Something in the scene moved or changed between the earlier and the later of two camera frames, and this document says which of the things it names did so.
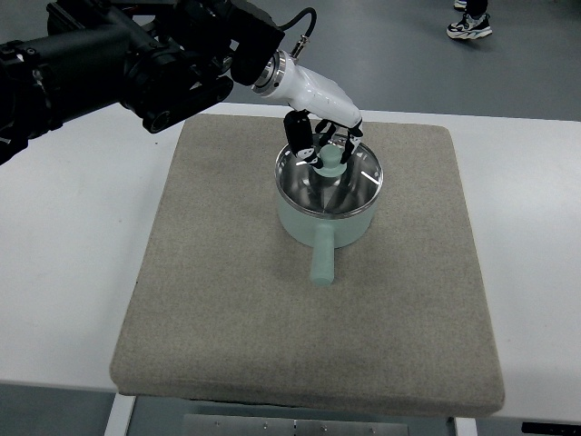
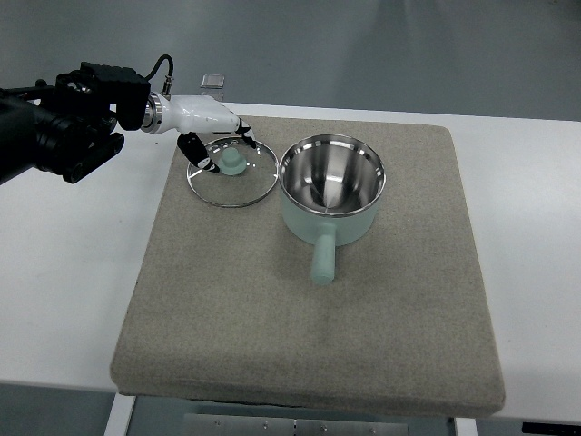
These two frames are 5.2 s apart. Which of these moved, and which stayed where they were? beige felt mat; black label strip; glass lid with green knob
Moved: glass lid with green knob
Stayed: black label strip; beige felt mat
